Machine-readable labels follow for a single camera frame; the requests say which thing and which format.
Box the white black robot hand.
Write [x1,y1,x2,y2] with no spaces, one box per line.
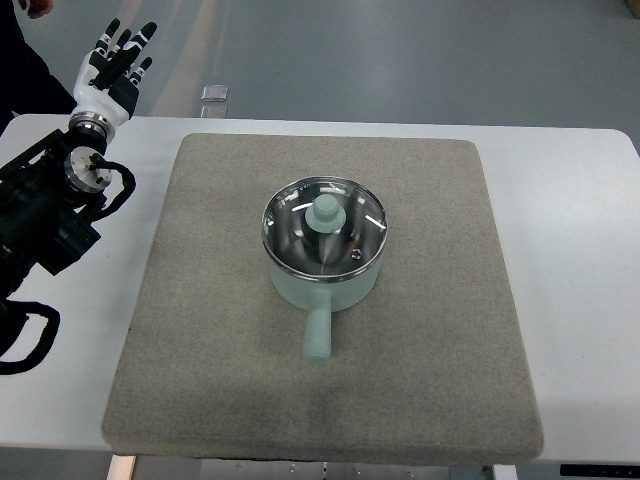
[73,18,157,127]

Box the glass lid with green knob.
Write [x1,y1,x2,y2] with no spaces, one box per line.
[261,176,388,282]

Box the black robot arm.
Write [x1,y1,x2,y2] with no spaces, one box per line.
[1,111,136,298]

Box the person in dark clothes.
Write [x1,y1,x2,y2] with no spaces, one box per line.
[1,1,76,133]

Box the clear floor marker plate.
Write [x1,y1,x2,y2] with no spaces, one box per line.
[201,85,228,102]

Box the mint green saucepan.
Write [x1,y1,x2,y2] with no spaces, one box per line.
[268,255,384,364]

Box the grey fabric mat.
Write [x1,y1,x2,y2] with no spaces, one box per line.
[102,134,544,465]

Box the black strip under table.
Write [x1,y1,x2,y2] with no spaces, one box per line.
[559,464,640,479]

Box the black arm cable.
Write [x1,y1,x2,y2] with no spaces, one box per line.
[0,298,62,376]

